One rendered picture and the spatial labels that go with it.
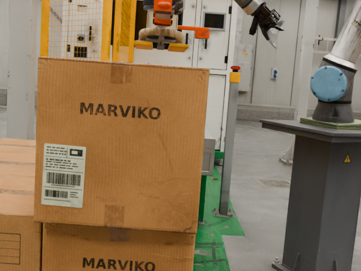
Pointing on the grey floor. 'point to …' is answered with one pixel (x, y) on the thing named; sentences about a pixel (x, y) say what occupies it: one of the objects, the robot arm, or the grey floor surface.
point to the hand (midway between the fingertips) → (279, 40)
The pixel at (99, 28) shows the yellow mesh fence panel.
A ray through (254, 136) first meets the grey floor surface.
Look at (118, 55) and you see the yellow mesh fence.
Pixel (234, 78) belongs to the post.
